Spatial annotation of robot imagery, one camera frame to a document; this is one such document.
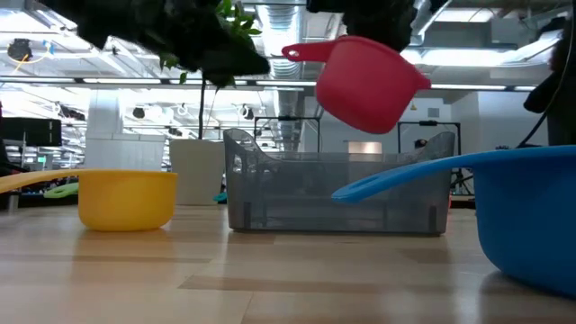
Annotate glowing beige panel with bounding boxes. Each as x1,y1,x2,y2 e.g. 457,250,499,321
346,140,383,155

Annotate green leafy plant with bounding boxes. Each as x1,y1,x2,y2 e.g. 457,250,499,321
157,0,263,140

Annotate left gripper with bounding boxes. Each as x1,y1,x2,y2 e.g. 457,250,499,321
38,0,272,89

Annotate black computer monitor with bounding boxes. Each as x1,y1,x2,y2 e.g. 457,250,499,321
0,117,63,148

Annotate yellow measuring cup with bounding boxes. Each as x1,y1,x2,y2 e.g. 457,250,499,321
0,168,179,232

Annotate white plant pot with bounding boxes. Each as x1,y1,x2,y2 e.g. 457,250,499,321
168,138,227,207

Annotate red measuring cup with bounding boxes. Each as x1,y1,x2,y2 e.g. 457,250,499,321
281,34,432,135

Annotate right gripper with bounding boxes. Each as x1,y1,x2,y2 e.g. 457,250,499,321
305,0,418,53

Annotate green measuring cup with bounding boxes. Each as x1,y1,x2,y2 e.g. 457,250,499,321
43,182,80,200

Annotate grey translucent plastic basket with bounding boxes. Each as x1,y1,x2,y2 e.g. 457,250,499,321
223,128,456,236

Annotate large blue measuring cup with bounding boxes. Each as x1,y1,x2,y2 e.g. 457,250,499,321
331,145,576,298

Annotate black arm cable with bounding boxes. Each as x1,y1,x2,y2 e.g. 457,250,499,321
516,26,576,149

